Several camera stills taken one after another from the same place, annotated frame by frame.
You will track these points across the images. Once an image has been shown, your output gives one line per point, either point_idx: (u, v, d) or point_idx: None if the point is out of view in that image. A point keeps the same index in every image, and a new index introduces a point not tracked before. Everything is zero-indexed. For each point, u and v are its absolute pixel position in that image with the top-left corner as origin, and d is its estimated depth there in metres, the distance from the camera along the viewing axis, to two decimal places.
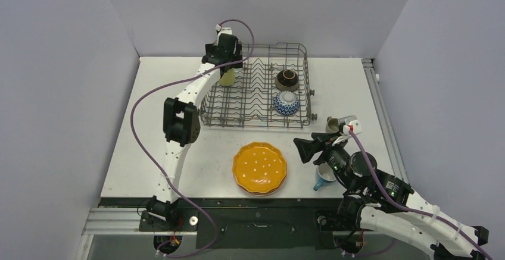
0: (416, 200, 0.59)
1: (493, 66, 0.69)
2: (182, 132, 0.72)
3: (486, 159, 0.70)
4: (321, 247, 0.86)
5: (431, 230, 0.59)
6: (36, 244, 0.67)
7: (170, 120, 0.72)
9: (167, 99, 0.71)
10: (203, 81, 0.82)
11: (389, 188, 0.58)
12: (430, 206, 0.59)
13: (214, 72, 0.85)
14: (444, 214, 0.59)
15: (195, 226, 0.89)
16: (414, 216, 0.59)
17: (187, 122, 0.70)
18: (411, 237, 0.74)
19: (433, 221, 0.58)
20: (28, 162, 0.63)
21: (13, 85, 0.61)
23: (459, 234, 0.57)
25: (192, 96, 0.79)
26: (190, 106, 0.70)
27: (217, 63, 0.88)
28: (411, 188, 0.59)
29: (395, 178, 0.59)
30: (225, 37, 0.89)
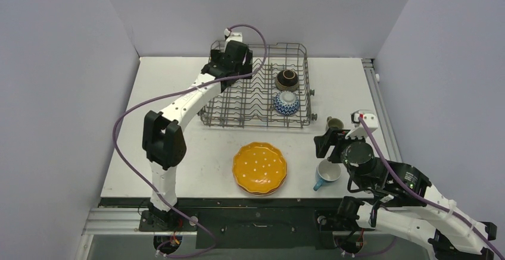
0: (433, 194, 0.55)
1: (493, 66, 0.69)
2: (163, 153, 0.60)
3: (486, 160, 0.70)
4: (321, 247, 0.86)
5: (443, 225, 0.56)
6: (37, 244, 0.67)
7: (150, 137, 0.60)
9: (150, 112, 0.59)
10: (196, 96, 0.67)
11: (407, 179, 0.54)
12: (447, 201, 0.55)
13: (212, 87, 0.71)
14: (459, 210, 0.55)
15: (194, 226, 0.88)
16: (430, 211, 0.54)
17: (170, 144, 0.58)
18: (408, 233, 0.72)
19: (449, 216, 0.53)
20: (28, 162, 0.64)
21: (14, 86, 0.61)
23: (472, 232, 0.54)
25: (179, 112, 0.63)
26: (175, 124, 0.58)
27: (219, 74, 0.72)
28: (429, 181, 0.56)
29: (411, 168, 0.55)
30: (234, 45, 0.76)
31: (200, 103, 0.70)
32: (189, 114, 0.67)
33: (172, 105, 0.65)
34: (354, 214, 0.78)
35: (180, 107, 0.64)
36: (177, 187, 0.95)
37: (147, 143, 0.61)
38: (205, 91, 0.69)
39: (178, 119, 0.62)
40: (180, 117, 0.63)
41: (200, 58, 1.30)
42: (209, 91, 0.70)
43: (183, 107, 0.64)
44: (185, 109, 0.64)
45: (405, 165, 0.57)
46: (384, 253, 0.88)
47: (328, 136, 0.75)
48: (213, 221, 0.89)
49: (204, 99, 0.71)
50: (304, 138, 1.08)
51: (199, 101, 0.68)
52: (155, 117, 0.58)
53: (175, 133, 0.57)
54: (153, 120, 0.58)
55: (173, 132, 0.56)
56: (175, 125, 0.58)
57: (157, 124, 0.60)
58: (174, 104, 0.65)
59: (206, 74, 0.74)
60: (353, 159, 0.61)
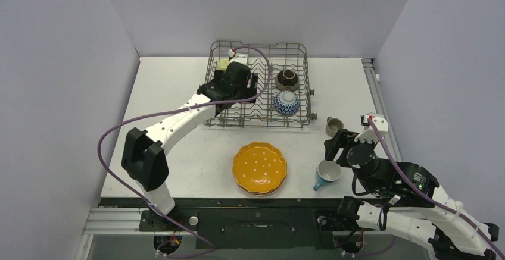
0: (440, 196, 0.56)
1: (493, 66, 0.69)
2: (142, 174, 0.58)
3: (486, 160, 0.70)
4: (321, 247, 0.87)
5: (448, 227, 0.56)
6: (37, 245, 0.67)
7: (130, 157, 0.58)
9: (133, 129, 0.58)
10: (186, 117, 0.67)
11: (416, 180, 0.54)
12: (454, 203, 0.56)
13: (205, 109, 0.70)
14: (464, 212, 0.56)
15: (194, 226, 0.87)
16: (438, 212, 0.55)
17: (149, 166, 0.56)
18: (408, 233, 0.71)
19: (455, 218, 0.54)
20: (28, 163, 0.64)
21: (14, 86, 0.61)
23: (476, 234, 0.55)
25: (165, 132, 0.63)
26: (157, 145, 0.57)
27: (215, 97, 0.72)
28: (436, 180, 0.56)
29: (420, 168, 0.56)
30: (234, 68, 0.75)
31: (190, 124, 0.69)
32: (177, 135, 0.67)
33: (160, 124, 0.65)
34: (354, 213, 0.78)
35: (166, 127, 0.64)
36: (177, 187, 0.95)
37: (127, 161, 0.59)
38: (196, 113, 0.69)
39: (162, 140, 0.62)
40: (164, 138, 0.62)
41: (200, 58, 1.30)
42: (201, 113, 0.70)
43: (171, 127, 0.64)
44: (172, 130, 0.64)
45: (413, 165, 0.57)
46: (383, 253, 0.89)
47: (337, 138, 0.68)
48: (213, 221, 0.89)
49: (196, 121, 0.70)
50: (304, 138, 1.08)
51: (189, 122, 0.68)
52: (138, 136, 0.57)
53: (155, 156, 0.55)
54: (136, 138, 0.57)
55: (154, 154, 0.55)
56: (158, 147, 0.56)
57: (140, 144, 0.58)
58: (162, 123, 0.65)
59: (202, 94, 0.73)
60: (356, 160, 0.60)
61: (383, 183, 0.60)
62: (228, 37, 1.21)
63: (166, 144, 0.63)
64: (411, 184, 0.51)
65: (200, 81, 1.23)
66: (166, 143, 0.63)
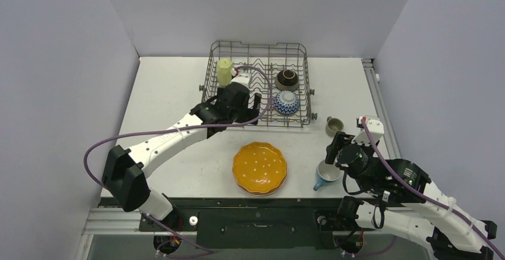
0: (432, 191, 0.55)
1: (492, 65, 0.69)
2: (119, 194, 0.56)
3: (486, 160, 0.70)
4: (321, 247, 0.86)
5: (442, 224, 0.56)
6: (37, 245, 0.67)
7: (111, 174, 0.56)
9: (117, 146, 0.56)
10: (174, 139, 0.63)
11: (407, 176, 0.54)
12: (447, 199, 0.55)
13: (195, 131, 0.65)
14: (458, 207, 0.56)
15: (194, 226, 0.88)
16: (430, 208, 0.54)
17: (127, 189, 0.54)
18: (407, 232, 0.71)
19: (449, 214, 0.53)
20: (28, 162, 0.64)
21: (14, 86, 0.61)
23: (471, 229, 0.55)
25: (148, 154, 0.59)
26: (137, 168, 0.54)
27: (208, 119, 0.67)
28: (427, 176, 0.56)
29: (411, 165, 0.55)
30: (233, 90, 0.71)
31: (178, 146, 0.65)
32: (162, 157, 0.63)
33: (145, 143, 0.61)
34: (354, 213, 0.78)
35: (151, 148, 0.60)
36: (177, 187, 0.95)
37: (107, 178, 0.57)
38: (186, 135, 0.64)
39: (144, 162, 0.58)
40: (147, 160, 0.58)
41: (200, 58, 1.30)
42: (191, 135, 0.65)
43: (155, 149, 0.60)
44: (156, 152, 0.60)
45: (405, 161, 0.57)
46: (383, 253, 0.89)
47: (334, 140, 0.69)
48: (213, 221, 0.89)
49: (185, 142, 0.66)
50: (304, 138, 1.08)
51: (177, 144, 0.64)
52: (120, 154, 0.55)
53: (134, 179, 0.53)
54: (117, 157, 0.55)
55: (133, 178, 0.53)
56: (139, 170, 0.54)
57: (122, 163, 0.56)
58: (147, 143, 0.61)
59: (195, 115, 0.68)
60: (344, 159, 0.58)
61: (374, 181, 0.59)
62: (228, 37, 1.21)
63: (147, 167, 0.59)
64: (401, 180, 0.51)
65: (200, 81, 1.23)
66: (148, 166, 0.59)
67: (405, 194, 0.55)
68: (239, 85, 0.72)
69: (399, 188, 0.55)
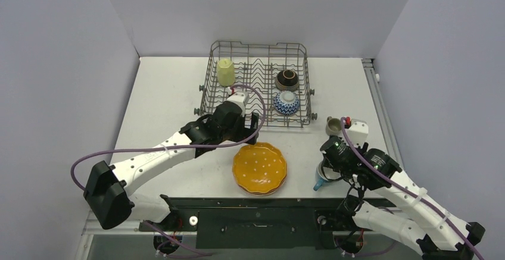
0: (402, 179, 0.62)
1: (492, 65, 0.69)
2: (99, 210, 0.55)
3: (485, 160, 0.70)
4: (321, 247, 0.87)
5: (414, 215, 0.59)
6: (37, 245, 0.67)
7: (93, 189, 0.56)
9: (101, 162, 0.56)
10: (159, 157, 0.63)
11: (374, 161, 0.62)
12: (418, 190, 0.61)
13: (183, 150, 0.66)
14: (432, 201, 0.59)
15: (194, 226, 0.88)
16: (396, 194, 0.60)
17: (107, 207, 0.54)
18: (399, 232, 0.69)
19: (416, 201, 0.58)
20: (28, 163, 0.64)
21: (14, 86, 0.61)
23: (445, 223, 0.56)
25: (132, 172, 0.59)
26: (119, 186, 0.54)
27: (198, 139, 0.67)
28: (398, 166, 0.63)
29: (383, 154, 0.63)
30: (223, 110, 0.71)
31: (165, 165, 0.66)
32: (147, 175, 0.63)
33: (130, 160, 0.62)
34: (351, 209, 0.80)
35: (136, 166, 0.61)
36: (177, 187, 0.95)
37: (89, 193, 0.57)
38: (173, 154, 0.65)
39: (128, 181, 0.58)
40: (130, 178, 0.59)
41: (200, 58, 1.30)
42: (178, 154, 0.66)
43: (140, 167, 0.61)
44: (141, 171, 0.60)
45: (378, 151, 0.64)
46: (383, 253, 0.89)
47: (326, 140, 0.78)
48: (213, 221, 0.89)
49: (172, 160, 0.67)
50: (304, 138, 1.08)
51: (163, 163, 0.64)
52: (103, 171, 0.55)
53: (115, 198, 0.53)
54: (100, 173, 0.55)
55: (114, 196, 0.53)
56: (121, 188, 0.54)
57: (103, 179, 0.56)
58: (133, 160, 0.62)
59: (184, 134, 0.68)
60: (324, 145, 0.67)
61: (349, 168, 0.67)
62: (228, 37, 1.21)
63: (131, 185, 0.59)
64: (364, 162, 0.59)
65: (200, 81, 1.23)
66: (131, 184, 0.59)
67: (371, 178, 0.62)
68: (230, 106, 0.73)
69: (367, 172, 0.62)
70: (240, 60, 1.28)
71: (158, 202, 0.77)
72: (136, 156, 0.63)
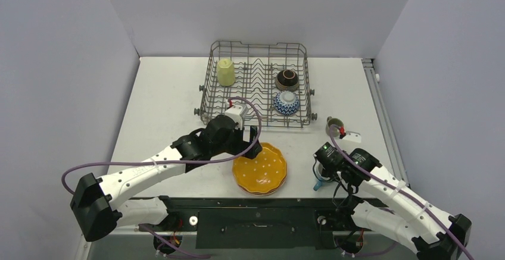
0: (382, 174, 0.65)
1: (492, 65, 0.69)
2: (84, 222, 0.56)
3: (485, 160, 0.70)
4: (321, 247, 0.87)
5: (395, 207, 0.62)
6: (38, 245, 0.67)
7: (79, 200, 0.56)
9: (89, 174, 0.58)
10: (147, 173, 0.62)
11: (355, 157, 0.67)
12: (398, 182, 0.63)
13: (172, 166, 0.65)
14: (413, 193, 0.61)
15: (194, 226, 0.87)
16: (376, 187, 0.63)
17: (91, 220, 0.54)
18: (395, 231, 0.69)
19: (395, 193, 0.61)
20: (28, 163, 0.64)
21: (13, 86, 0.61)
23: (424, 213, 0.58)
25: (118, 187, 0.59)
26: (105, 201, 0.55)
27: (190, 154, 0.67)
28: (379, 161, 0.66)
29: (365, 153, 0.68)
30: (215, 125, 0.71)
31: (153, 179, 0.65)
32: (134, 189, 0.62)
33: (118, 174, 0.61)
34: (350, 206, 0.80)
35: (123, 181, 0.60)
36: (177, 187, 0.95)
37: (75, 204, 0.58)
38: (162, 169, 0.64)
39: (113, 195, 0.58)
40: (116, 193, 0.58)
41: (200, 58, 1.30)
42: (167, 170, 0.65)
43: (127, 181, 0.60)
44: (128, 185, 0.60)
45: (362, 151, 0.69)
46: (383, 254, 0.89)
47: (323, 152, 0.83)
48: (213, 221, 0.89)
49: (160, 177, 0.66)
50: (304, 138, 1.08)
51: (152, 178, 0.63)
52: (90, 184, 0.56)
53: (98, 212, 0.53)
54: (88, 186, 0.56)
55: (97, 210, 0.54)
56: (106, 202, 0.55)
57: (92, 192, 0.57)
58: (121, 174, 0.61)
59: (175, 148, 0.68)
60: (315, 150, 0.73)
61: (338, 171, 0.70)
62: (227, 37, 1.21)
63: (115, 200, 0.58)
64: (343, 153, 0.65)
65: (200, 81, 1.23)
66: (117, 199, 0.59)
67: (353, 174, 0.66)
68: (224, 120, 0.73)
69: (348, 168, 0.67)
70: (240, 60, 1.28)
71: (155, 206, 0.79)
72: (124, 169, 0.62)
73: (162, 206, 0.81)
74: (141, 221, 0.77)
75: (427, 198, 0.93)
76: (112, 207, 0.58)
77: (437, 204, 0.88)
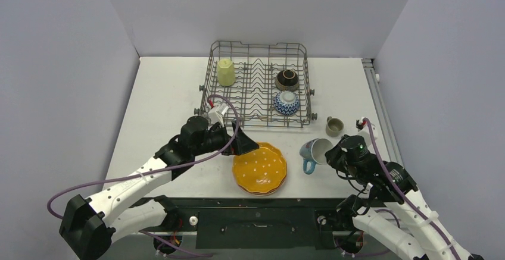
0: (415, 199, 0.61)
1: (493, 65, 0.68)
2: (79, 244, 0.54)
3: (483, 161, 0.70)
4: (321, 247, 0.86)
5: (419, 235, 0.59)
6: (38, 245, 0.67)
7: (69, 225, 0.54)
9: (75, 197, 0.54)
10: (136, 185, 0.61)
11: (392, 175, 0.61)
12: (430, 211, 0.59)
13: (160, 174, 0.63)
14: (441, 226, 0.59)
15: (194, 226, 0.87)
16: (407, 212, 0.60)
17: (86, 240, 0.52)
18: (397, 245, 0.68)
19: (424, 224, 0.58)
20: (30, 162, 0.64)
21: (14, 86, 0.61)
23: (448, 250, 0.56)
25: (109, 203, 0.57)
26: (96, 218, 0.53)
27: (174, 162, 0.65)
28: (415, 185, 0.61)
29: (401, 169, 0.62)
30: (187, 130, 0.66)
31: (142, 191, 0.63)
32: (125, 204, 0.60)
33: (106, 191, 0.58)
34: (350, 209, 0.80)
35: (112, 196, 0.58)
36: (177, 187, 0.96)
37: (65, 229, 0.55)
38: (150, 180, 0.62)
39: (105, 212, 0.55)
40: (108, 209, 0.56)
41: (200, 58, 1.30)
42: (156, 179, 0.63)
43: (118, 196, 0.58)
44: (118, 199, 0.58)
45: (398, 165, 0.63)
46: (383, 254, 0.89)
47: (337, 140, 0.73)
48: (212, 221, 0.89)
49: (149, 187, 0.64)
50: (305, 138, 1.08)
51: (140, 190, 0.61)
52: (80, 206, 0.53)
53: (93, 231, 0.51)
54: (77, 207, 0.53)
55: (91, 229, 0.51)
56: (99, 220, 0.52)
57: (81, 213, 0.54)
58: (109, 190, 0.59)
59: (158, 157, 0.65)
60: (346, 143, 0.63)
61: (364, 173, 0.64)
62: (227, 37, 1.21)
63: (108, 216, 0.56)
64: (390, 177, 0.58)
65: (200, 81, 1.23)
66: (110, 215, 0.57)
67: (386, 191, 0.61)
68: (193, 122, 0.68)
69: (383, 184, 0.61)
70: (240, 60, 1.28)
71: (152, 209, 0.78)
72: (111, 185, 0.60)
73: (158, 208, 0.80)
74: (138, 229, 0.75)
75: (427, 198, 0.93)
76: (106, 224, 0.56)
77: (436, 203, 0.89)
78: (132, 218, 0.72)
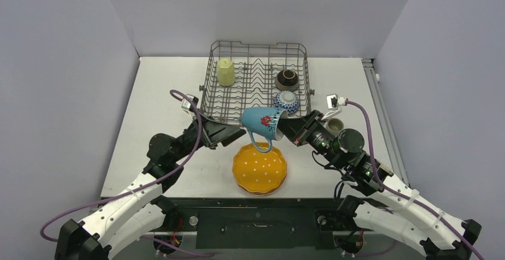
0: (394, 183, 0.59)
1: (493, 66, 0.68)
2: None
3: (483, 160, 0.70)
4: (321, 247, 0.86)
5: (410, 216, 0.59)
6: (37, 246, 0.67)
7: (63, 251, 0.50)
9: (68, 221, 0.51)
10: (128, 202, 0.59)
11: (367, 168, 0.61)
12: (411, 190, 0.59)
13: (150, 189, 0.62)
14: (426, 201, 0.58)
15: (195, 226, 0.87)
16: (390, 198, 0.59)
17: None
18: (401, 233, 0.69)
19: (410, 204, 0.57)
20: (28, 162, 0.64)
21: (13, 86, 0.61)
23: (440, 222, 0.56)
25: (103, 223, 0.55)
26: (92, 239, 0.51)
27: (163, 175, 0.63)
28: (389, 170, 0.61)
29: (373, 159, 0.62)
30: (156, 152, 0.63)
31: (134, 208, 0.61)
32: (119, 222, 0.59)
33: (99, 212, 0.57)
34: (353, 211, 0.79)
35: (106, 216, 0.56)
36: (177, 187, 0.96)
37: (61, 256, 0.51)
38: (141, 196, 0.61)
39: (100, 233, 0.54)
40: (103, 230, 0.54)
41: (200, 58, 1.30)
42: (147, 195, 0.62)
43: (111, 215, 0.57)
44: (112, 219, 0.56)
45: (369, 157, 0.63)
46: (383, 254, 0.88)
47: (308, 122, 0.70)
48: (213, 221, 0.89)
49: (141, 203, 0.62)
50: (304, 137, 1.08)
51: (133, 207, 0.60)
52: (74, 230, 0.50)
53: (90, 253, 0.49)
54: (72, 232, 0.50)
55: (89, 251, 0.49)
56: (96, 241, 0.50)
57: (76, 237, 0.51)
58: (102, 211, 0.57)
59: (147, 173, 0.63)
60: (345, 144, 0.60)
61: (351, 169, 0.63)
62: (227, 37, 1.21)
63: (104, 237, 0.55)
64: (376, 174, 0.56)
65: (200, 81, 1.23)
66: (105, 235, 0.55)
67: (365, 184, 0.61)
68: (158, 143, 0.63)
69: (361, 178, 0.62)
70: (240, 60, 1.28)
71: (149, 213, 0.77)
72: (103, 206, 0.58)
73: (156, 210, 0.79)
74: (139, 236, 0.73)
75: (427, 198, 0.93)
76: (101, 246, 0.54)
77: (436, 203, 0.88)
78: (128, 228, 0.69)
